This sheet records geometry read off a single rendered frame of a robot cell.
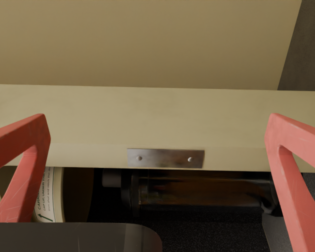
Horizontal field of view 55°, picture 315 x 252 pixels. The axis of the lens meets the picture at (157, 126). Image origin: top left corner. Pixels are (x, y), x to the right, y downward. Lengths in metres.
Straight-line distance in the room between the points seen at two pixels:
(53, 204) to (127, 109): 0.15
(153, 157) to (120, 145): 0.03
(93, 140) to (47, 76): 0.49
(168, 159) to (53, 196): 0.16
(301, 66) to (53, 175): 0.48
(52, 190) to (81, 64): 0.41
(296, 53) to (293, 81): 0.05
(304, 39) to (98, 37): 0.41
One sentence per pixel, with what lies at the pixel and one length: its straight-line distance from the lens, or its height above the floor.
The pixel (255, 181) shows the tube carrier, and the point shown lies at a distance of 0.42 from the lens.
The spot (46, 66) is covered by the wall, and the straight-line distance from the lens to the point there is 0.75.
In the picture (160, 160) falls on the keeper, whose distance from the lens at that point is 0.28.
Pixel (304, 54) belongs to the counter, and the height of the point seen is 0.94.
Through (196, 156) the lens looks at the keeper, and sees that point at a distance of 0.28.
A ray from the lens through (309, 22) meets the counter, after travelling 0.64.
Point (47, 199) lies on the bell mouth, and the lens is 0.39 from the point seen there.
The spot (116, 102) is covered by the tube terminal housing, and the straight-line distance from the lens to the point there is 0.34.
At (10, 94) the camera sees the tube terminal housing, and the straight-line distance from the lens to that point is 0.38.
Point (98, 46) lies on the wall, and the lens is 0.70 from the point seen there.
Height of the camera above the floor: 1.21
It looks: level
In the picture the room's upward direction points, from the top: 89 degrees counter-clockwise
